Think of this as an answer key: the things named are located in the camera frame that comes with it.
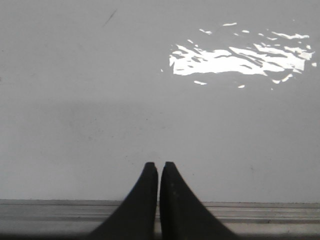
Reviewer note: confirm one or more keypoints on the white whiteboard with aluminium frame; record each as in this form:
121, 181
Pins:
228, 90

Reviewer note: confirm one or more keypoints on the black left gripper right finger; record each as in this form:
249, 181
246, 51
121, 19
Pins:
182, 215

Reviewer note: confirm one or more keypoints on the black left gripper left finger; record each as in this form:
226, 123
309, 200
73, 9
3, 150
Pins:
134, 219

